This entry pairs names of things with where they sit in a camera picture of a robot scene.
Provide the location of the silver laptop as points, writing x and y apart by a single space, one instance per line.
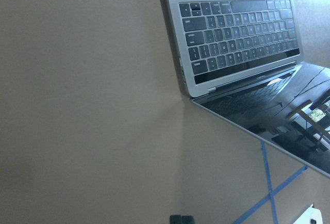
242 60

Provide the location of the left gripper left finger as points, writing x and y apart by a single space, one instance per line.
175 219

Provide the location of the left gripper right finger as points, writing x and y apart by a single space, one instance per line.
187 219

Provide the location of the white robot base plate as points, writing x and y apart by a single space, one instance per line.
311 215

